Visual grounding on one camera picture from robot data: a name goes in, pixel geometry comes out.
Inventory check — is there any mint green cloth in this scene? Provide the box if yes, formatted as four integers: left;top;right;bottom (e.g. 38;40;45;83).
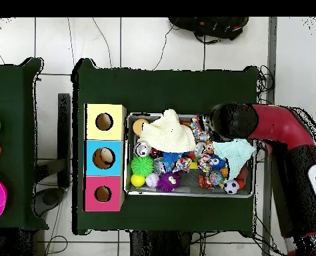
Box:
212;138;257;180

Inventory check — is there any green spiky ball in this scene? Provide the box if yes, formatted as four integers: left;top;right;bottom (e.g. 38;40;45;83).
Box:
130;155;155;177

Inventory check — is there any yellow ball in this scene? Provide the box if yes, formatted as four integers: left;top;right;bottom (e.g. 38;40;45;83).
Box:
130;173;146;188

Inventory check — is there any dark green tablecloth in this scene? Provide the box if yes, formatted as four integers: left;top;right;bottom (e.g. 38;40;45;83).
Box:
0;57;50;231
71;57;260;235

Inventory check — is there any blue spiky toy with eyes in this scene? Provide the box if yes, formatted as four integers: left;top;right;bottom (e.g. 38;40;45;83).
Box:
206;153;227;173

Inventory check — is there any black backpack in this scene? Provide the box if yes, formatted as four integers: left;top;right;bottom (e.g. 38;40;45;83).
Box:
168;17;250;45

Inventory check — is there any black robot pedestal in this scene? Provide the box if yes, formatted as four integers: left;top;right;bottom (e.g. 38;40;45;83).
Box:
129;230;193;256

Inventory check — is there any crushed silver can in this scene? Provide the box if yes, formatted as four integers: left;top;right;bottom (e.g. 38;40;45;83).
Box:
133;141;151;158

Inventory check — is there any black stand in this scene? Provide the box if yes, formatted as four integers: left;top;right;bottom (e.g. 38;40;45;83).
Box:
33;93;72;217

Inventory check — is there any purple spiky toy with eyes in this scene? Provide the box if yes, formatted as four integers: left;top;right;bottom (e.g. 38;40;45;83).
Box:
155;171;183;193

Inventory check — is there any pale orange foam ball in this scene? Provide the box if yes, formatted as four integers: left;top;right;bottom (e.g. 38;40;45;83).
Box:
131;118;149;136

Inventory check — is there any white baseball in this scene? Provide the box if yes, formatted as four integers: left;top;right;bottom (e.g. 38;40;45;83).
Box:
145;172;160;189

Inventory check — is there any cream yellow cloth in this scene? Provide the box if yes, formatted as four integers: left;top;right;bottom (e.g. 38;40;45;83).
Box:
139;108;197;153

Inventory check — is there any shallow mesh bin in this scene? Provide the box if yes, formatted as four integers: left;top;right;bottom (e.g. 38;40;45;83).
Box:
123;113;256;199

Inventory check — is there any wooden box with three holes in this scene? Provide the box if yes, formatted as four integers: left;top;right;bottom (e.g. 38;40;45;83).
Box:
83;103;127;213

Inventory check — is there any silver drink can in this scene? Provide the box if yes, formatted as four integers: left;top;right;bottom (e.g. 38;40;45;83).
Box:
194;141;207;157

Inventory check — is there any small soccer ball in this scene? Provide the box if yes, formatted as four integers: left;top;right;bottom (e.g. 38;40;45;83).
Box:
223;179;240;195

